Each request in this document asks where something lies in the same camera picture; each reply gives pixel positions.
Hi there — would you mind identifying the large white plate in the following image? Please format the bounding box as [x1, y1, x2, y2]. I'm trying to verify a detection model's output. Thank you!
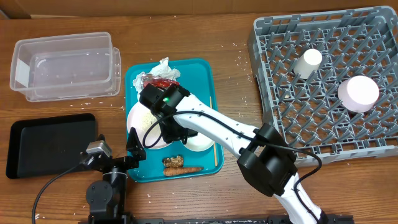
[126, 102, 170, 149]

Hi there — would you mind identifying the small white bowl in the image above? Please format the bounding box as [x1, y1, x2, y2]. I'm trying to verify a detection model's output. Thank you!
[184, 133, 215, 152]

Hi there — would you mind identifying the white cup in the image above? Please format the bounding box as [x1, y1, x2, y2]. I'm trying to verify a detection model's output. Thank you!
[293, 49, 323, 80]

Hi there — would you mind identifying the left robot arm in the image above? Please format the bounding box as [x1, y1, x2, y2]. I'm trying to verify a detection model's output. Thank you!
[82, 128, 146, 224]

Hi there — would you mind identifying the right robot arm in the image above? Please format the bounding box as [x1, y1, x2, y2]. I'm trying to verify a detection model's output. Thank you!
[139, 84, 328, 223]

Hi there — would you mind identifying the grey dishwasher rack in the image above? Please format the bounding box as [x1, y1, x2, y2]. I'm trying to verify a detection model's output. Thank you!
[248, 6, 397, 164]

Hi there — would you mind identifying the brown food scrap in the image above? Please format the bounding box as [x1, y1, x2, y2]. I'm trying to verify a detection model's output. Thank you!
[162, 156, 184, 168]

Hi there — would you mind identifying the teal serving tray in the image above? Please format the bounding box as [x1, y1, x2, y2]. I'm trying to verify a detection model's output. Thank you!
[125, 58, 224, 183]

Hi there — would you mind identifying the carrot piece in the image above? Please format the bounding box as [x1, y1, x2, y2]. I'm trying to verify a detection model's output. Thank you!
[164, 167, 203, 177]

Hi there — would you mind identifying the wooden chopstick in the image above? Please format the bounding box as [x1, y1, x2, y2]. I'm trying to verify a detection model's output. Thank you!
[209, 96, 218, 167]

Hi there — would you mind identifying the red snack wrapper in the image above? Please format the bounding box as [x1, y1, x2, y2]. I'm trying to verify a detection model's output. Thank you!
[141, 73, 179, 90]

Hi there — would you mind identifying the black rectangular tray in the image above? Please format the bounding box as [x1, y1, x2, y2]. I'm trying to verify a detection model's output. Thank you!
[6, 113, 97, 179]

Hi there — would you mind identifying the crumpled white tissue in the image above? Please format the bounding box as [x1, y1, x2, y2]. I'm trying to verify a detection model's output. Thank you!
[132, 57, 181, 99]

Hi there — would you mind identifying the clear plastic storage bin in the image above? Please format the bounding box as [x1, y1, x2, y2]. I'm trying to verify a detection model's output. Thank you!
[9, 32, 121, 102]

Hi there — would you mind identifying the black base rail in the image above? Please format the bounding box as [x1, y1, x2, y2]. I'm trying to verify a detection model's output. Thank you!
[77, 214, 355, 224]

